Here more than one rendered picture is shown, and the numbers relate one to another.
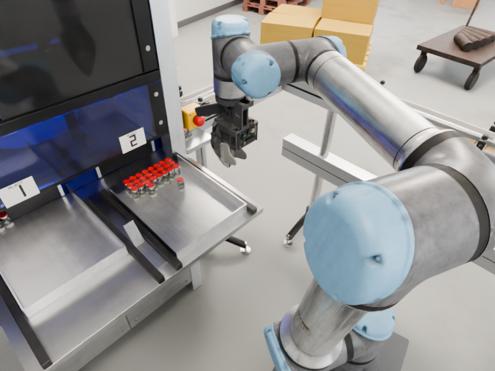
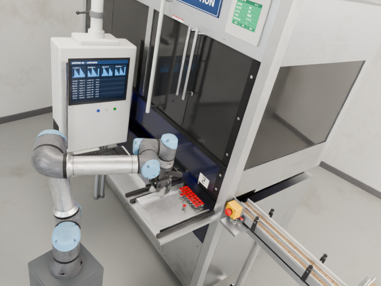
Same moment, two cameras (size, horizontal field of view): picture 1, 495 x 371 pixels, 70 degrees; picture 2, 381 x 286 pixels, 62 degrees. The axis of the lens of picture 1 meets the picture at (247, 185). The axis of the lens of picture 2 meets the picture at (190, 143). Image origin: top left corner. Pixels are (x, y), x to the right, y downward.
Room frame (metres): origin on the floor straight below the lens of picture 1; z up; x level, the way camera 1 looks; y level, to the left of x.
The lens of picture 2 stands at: (0.85, -1.17, 2.17)
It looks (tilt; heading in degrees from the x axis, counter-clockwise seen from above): 31 degrees down; 92
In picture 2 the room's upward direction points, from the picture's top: 13 degrees clockwise
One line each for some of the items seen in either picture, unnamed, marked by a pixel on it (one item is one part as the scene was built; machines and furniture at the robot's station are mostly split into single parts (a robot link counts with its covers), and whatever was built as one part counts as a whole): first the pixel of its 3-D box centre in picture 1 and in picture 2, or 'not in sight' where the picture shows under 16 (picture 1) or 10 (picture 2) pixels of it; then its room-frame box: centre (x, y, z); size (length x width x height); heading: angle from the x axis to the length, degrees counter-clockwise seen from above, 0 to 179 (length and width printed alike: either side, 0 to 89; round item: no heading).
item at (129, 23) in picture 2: not in sight; (127, 40); (0.14, 1.11, 1.51); 0.49 x 0.01 x 0.59; 137
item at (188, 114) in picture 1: (190, 115); (234, 209); (1.11, 0.21, 1.00); 0.08 x 0.07 x 0.07; 47
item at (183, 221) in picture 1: (177, 200); (172, 206); (0.77, 0.21, 0.90); 0.34 x 0.26 x 0.04; 46
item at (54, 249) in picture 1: (50, 241); (157, 168); (0.60, 0.53, 0.90); 0.34 x 0.26 x 0.04; 47
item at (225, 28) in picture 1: (231, 48); (167, 147); (0.70, 0.04, 1.39); 0.09 x 0.08 x 0.11; 23
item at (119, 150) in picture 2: not in sight; (99, 156); (0.17, 0.60, 0.82); 0.40 x 0.14 x 0.02; 45
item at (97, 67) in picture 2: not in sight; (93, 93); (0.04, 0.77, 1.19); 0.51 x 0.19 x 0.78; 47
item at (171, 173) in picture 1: (157, 182); (187, 200); (0.85, 0.29, 0.91); 0.18 x 0.02 x 0.05; 136
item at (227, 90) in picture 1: (232, 84); (165, 161); (0.70, 0.04, 1.32); 0.08 x 0.08 x 0.05
